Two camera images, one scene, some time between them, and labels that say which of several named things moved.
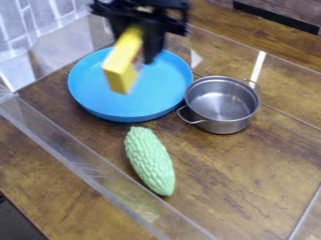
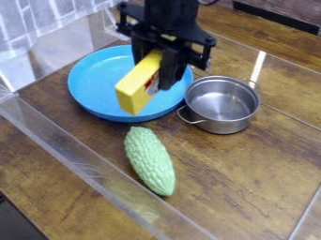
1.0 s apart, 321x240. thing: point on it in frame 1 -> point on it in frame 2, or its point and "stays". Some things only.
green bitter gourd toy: [150, 160] stays
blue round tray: [165, 82] stays
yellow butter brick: [119, 65] -> [139, 83]
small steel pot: [221, 104] stays
